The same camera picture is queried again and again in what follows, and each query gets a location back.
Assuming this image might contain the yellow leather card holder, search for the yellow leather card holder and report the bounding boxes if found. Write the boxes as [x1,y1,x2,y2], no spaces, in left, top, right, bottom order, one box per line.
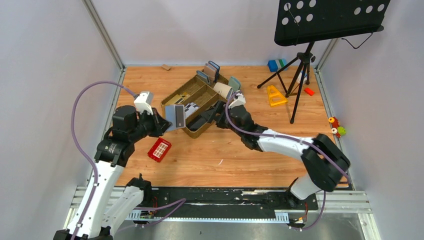
[164,104,186,132]

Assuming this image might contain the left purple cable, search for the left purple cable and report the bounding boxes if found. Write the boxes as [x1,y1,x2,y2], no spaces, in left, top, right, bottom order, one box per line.
[70,81,187,240]

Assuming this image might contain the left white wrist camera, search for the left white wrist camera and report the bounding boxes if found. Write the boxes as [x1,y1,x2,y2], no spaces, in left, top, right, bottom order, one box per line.
[133,91,154,115]

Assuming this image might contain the small red brick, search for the small red brick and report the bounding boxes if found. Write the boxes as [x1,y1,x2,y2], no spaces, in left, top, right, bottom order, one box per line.
[304,87,315,96]

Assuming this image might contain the colourful toy car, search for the colourful toy car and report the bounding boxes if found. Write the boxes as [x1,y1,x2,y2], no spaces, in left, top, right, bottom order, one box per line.
[328,116,347,138]

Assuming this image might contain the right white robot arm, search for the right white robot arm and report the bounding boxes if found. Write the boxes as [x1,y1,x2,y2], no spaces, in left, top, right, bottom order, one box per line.
[201,101,351,209]

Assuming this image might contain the small wooden block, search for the small wooden block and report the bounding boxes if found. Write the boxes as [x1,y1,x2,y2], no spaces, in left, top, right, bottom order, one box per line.
[161,64,172,71]

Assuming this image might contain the woven compartment tray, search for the woven compartment tray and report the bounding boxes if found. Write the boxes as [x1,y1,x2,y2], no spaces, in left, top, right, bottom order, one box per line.
[160,74,229,139]

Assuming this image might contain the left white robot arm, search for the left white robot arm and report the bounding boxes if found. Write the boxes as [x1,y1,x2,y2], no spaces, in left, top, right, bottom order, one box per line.
[53,105,173,240]

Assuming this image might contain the teal card holder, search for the teal card holder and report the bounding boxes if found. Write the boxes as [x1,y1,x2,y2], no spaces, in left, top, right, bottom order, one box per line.
[228,76,242,92]

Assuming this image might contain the purple cable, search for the purple cable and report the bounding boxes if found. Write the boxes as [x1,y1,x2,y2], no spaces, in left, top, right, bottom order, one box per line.
[224,92,353,232]
[70,81,187,240]

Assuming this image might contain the yellow triangular toy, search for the yellow triangular toy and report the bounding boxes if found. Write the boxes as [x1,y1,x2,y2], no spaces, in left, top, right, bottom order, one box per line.
[266,85,288,107]

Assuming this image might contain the blue green block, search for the blue green block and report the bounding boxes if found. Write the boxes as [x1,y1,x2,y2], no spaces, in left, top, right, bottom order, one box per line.
[267,58,288,73]

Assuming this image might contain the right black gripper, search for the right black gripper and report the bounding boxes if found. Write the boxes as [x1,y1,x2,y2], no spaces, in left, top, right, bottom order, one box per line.
[201,100,244,138]

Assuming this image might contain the black music stand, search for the black music stand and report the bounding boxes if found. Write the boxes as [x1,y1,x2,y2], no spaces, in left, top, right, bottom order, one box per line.
[271,0,390,124]

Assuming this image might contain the blue card holders upright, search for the blue card holders upright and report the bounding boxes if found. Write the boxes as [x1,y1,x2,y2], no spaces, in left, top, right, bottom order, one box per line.
[196,60,221,86]

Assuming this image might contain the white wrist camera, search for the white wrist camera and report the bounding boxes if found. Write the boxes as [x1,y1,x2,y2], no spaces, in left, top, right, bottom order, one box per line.
[133,91,154,115]
[227,92,246,109]

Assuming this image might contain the white black cards in tray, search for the white black cards in tray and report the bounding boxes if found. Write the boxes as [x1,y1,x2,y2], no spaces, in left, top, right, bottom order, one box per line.
[184,102,199,119]

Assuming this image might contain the red plastic block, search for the red plastic block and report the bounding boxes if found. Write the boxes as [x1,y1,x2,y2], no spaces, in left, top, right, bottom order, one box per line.
[147,137,172,163]

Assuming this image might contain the beige card holder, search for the beige card holder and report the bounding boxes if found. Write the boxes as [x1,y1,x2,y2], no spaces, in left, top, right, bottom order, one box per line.
[213,82,234,100]

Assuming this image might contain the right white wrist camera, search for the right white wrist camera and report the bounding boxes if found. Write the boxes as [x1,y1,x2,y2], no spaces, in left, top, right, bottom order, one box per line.
[227,92,246,109]

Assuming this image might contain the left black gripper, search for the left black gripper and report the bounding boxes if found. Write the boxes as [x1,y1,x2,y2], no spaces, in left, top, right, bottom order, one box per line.
[129,107,173,143]

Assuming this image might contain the gold cards in tray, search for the gold cards in tray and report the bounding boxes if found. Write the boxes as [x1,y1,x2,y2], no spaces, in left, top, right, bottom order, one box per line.
[167,94,188,105]

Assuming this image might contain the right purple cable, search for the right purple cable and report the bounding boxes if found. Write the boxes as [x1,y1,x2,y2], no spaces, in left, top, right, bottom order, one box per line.
[224,92,353,232]

